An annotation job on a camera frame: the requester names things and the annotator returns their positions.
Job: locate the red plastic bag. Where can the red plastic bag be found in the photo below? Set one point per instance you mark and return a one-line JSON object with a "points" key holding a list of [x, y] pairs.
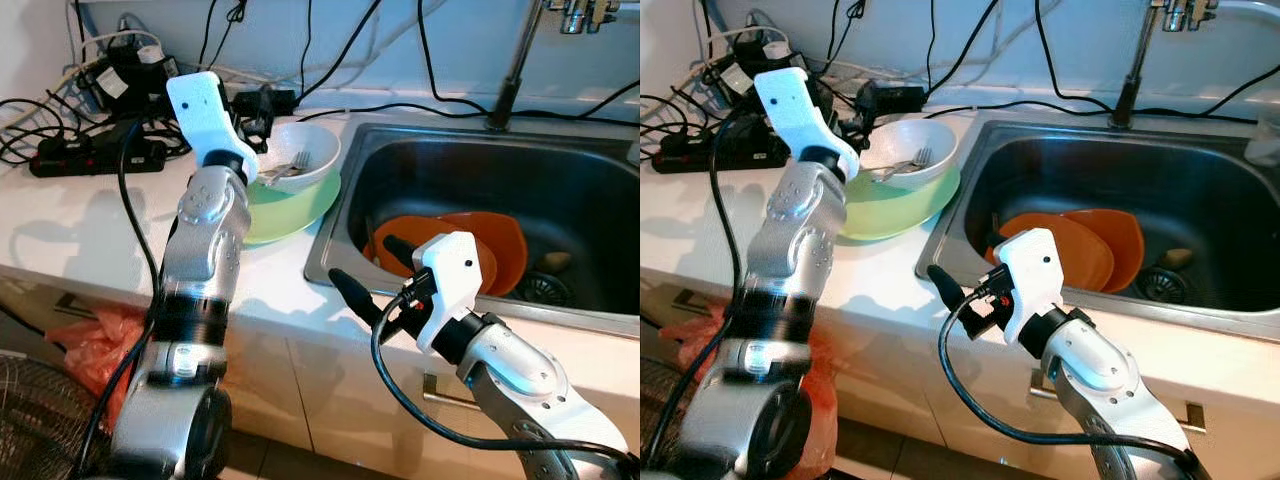
{"points": [[822, 400], [100, 350]]}

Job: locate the sink drain strainer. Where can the sink drain strainer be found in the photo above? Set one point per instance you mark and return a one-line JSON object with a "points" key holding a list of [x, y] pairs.
{"points": [[1165, 285], [545, 290]]}

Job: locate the black power adapter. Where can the black power adapter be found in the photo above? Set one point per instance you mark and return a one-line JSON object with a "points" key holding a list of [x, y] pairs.
{"points": [[905, 97], [287, 100]]}

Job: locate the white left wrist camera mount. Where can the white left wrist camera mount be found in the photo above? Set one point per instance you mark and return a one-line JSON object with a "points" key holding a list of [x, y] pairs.
{"points": [[200, 110], [790, 105]]}

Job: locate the stainless steel sink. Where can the stainless steel sink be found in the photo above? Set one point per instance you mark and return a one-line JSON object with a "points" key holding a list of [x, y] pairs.
{"points": [[1100, 170], [480, 170]]}

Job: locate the light green plate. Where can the light green plate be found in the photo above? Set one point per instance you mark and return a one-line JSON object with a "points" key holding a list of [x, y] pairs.
{"points": [[290, 220], [900, 215]]}

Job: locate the clear glass cup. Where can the clear glass cup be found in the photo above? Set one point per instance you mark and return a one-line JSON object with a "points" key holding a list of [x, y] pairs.
{"points": [[1263, 140]]}

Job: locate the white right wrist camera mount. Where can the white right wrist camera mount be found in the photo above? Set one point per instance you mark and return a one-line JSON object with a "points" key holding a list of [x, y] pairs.
{"points": [[450, 270], [1030, 265]]}

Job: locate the metal fan grille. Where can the metal fan grille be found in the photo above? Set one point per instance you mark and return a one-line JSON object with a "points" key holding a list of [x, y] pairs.
{"points": [[40, 420], [660, 410]]}

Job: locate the metal faucet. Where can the metal faucet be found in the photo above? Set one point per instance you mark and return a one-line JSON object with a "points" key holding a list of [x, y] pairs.
{"points": [[515, 70], [1135, 70]]}

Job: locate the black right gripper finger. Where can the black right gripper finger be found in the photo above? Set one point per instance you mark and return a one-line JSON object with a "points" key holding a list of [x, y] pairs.
{"points": [[402, 252], [996, 248], [357, 296], [948, 287]]}

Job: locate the white bowl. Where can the white bowl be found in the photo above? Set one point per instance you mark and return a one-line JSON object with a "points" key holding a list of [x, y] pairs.
{"points": [[935, 145], [320, 150]]}

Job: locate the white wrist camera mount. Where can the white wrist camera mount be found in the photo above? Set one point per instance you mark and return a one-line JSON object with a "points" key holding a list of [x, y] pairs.
{"points": [[200, 110], [790, 105], [450, 270], [1030, 265]]}

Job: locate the orange plate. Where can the orange plate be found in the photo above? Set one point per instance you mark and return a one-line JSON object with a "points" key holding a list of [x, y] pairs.
{"points": [[440, 222], [1085, 255], [505, 245], [1125, 240]]}

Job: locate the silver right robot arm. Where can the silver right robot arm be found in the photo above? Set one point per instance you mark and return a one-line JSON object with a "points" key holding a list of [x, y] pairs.
{"points": [[520, 370], [1100, 370]]}

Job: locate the small brown lump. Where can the small brown lump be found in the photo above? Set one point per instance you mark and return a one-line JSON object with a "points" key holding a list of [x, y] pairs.
{"points": [[556, 261], [1177, 258]]}

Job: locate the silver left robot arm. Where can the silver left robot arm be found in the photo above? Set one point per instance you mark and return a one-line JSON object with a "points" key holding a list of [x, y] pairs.
{"points": [[790, 250], [200, 250]]}

